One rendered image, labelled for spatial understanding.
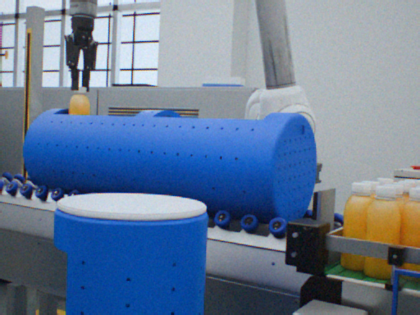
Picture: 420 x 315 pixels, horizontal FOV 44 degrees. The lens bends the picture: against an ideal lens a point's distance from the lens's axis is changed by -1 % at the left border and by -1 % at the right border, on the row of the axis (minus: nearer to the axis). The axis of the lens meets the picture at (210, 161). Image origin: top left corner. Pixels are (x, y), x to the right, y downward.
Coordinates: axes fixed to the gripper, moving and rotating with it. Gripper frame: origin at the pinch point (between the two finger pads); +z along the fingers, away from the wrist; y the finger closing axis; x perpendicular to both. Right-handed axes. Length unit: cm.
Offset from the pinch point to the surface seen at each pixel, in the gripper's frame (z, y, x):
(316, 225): 33, 23, 91
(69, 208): 30, 59, 61
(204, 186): 29, 13, 58
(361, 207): 29, 13, 97
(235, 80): -18, -153, -30
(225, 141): 17, 12, 63
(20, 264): 62, 9, -16
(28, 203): 40.3, 11.1, -10.1
